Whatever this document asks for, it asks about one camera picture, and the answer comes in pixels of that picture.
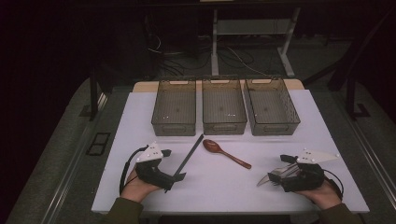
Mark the translucent brown storage bin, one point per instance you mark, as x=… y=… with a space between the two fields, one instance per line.
x=223 y=105
x=174 y=107
x=269 y=107

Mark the black chopstick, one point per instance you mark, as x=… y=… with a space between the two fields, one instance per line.
x=193 y=152
x=190 y=153

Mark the white desk frame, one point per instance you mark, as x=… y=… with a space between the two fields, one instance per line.
x=214 y=46

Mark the black metal stand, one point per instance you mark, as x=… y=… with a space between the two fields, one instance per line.
x=93 y=99
x=351 y=99

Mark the white table mat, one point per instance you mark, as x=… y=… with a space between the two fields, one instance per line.
x=218 y=186

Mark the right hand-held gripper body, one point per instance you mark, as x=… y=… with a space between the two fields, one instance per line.
x=306 y=179

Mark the person's right hand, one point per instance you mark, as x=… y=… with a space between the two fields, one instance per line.
x=323 y=196

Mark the red wooden spoon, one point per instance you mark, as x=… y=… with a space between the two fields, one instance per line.
x=211 y=145

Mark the person's left hand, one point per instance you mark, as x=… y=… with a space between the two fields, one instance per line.
x=135 y=188

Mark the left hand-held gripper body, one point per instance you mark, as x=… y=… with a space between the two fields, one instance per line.
x=152 y=174

